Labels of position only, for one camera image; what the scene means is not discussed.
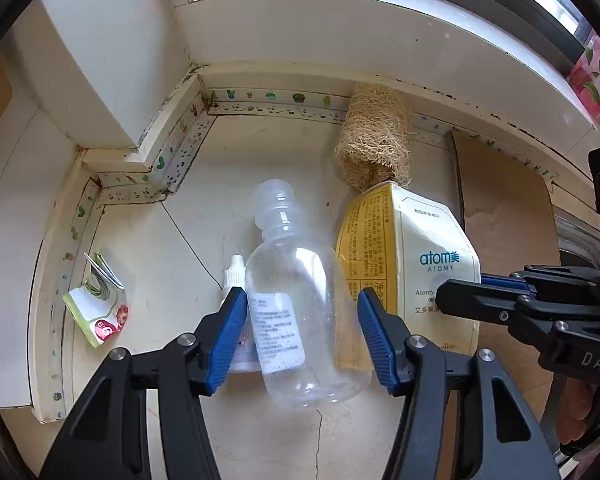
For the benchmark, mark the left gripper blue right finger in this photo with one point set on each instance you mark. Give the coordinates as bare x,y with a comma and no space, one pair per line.
385,335

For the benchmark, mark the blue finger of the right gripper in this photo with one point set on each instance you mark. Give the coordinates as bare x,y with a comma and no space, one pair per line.
476,301
510,282

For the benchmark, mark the natural loofah sponge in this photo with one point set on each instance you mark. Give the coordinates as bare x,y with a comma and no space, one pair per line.
375,141

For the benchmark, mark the small white dropper bottle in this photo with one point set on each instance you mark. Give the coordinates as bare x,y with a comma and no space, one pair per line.
237,336

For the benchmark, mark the small green pink paper wrapper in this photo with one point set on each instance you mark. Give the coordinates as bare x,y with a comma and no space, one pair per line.
99,305

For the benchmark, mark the flat brown cardboard sheet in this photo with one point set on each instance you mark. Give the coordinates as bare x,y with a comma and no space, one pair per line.
509,220

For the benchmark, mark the pink dish soap bottle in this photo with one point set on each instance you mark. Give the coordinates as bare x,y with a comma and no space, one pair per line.
584,78

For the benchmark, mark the person right hand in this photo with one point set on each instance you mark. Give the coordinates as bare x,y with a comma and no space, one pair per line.
574,407

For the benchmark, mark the yellow white atomy box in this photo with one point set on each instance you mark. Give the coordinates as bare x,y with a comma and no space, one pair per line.
404,246

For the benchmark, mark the clear saline solution bottle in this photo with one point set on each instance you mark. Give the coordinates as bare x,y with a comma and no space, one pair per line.
304,323

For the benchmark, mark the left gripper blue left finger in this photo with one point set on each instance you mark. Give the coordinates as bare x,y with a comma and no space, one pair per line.
217,336

